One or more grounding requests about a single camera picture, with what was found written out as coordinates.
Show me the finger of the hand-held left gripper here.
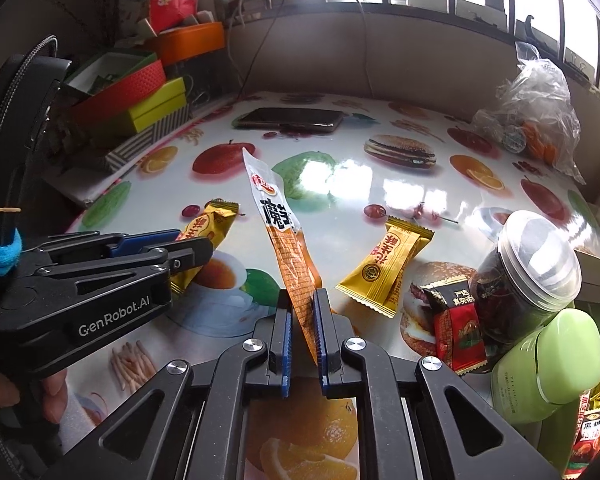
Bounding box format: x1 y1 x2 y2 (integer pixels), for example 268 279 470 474
22 229 182 267
29 236 216 311

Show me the yellow snack packet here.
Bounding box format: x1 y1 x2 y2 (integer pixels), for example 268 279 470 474
336 217 436 318
170 199 241 296

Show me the person's left hand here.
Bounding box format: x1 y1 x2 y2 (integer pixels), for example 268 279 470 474
0 362 70 426

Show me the red and black snack packet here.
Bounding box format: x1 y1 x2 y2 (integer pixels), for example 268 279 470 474
420 282 486 376

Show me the red and white snack packet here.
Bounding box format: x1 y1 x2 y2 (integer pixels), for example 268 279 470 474
567 407 600 466

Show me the black and white striped box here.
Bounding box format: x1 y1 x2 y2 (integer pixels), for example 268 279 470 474
105 105 193 171

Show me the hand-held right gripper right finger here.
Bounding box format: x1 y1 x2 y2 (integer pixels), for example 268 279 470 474
312 287 561 480

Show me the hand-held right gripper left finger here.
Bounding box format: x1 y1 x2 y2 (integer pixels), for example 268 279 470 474
45 289 295 480

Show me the fruit print tablecloth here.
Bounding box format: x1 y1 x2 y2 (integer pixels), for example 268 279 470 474
65 90 600 480

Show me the black smartphone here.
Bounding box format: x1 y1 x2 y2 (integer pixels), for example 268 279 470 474
232 107 346 135

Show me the green jar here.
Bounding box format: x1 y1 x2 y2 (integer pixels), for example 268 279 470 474
490 308 600 423

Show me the orange box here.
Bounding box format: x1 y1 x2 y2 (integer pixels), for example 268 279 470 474
155 21 226 66

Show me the clear jar with white lid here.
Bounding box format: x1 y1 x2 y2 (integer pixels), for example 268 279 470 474
467 210 583 346

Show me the clear plastic bag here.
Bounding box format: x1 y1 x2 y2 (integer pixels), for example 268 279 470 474
470 42 586 183

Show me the red box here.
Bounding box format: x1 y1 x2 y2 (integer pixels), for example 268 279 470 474
62 50 167 123

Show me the yellow-green box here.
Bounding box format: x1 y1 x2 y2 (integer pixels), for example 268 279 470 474
87 77 187 136

